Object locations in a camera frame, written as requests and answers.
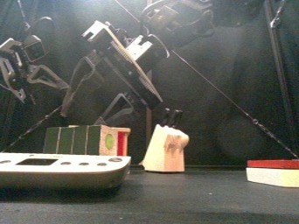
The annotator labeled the red wooden sushi piece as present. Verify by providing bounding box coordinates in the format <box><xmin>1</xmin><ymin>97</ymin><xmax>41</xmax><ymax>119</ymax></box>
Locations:
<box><xmin>116</xmin><ymin>127</ymin><xmax>132</xmax><ymax>157</ymax></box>

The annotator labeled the green and red box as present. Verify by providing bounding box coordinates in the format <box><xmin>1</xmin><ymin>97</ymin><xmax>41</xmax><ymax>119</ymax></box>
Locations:
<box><xmin>41</xmin><ymin>124</ymin><xmax>119</xmax><ymax>157</ymax></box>

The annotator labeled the wooden toy knife block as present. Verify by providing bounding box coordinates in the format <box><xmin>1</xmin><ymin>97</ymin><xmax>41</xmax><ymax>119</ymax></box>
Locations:
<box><xmin>142</xmin><ymin>123</ymin><xmax>191</xmax><ymax>173</ymax></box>

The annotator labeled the white toy stove panel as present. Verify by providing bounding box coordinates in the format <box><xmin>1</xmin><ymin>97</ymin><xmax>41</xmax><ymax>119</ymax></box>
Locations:
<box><xmin>0</xmin><ymin>152</ymin><xmax>132</xmax><ymax>191</ymax></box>

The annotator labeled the red and white block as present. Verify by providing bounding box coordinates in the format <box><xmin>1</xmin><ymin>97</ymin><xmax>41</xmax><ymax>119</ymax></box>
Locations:
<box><xmin>246</xmin><ymin>158</ymin><xmax>299</xmax><ymax>188</ymax></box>

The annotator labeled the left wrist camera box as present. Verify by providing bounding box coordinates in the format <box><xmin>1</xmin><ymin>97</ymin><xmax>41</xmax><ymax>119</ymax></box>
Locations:
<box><xmin>23</xmin><ymin>34</ymin><xmax>47</xmax><ymax>63</ymax></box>

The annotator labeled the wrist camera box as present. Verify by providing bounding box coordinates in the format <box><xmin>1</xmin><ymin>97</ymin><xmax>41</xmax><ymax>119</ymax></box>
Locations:
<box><xmin>23</xmin><ymin>34</ymin><xmax>47</xmax><ymax>63</ymax></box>
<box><xmin>144</xmin><ymin>34</ymin><xmax>172</xmax><ymax>74</ymax></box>

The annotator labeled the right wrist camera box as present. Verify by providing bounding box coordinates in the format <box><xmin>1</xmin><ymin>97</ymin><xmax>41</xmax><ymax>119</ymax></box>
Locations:
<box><xmin>144</xmin><ymin>34</ymin><xmax>172</xmax><ymax>74</ymax></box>

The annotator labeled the black toy knife handle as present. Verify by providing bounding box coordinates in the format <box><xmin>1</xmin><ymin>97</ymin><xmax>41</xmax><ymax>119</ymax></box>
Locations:
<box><xmin>170</xmin><ymin>109</ymin><xmax>184</xmax><ymax>130</ymax></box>

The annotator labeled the thin diagonal brace cable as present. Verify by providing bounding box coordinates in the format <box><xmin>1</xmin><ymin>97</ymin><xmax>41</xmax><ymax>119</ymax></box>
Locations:
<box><xmin>115</xmin><ymin>0</ymin><xmax>299</xmax><ymax>160</ymax></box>
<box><xmin>0</xmin><ymin>105</ymin><xmax>64</xmax><ymax>154</ymax></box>

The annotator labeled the black metal frame post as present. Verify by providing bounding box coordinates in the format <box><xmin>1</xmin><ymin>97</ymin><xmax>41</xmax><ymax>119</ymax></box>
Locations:
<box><xmin>263</xmin><ymin>0</ymin><xmax>298</xmax><ymax>143</ymax></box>

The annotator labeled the metal hook chain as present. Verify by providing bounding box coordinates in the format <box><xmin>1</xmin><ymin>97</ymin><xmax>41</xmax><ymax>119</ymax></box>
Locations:
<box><xmin>270</xmin><ymin>0</ymin><xmax>286</xmax><ymax>30</ymax></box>

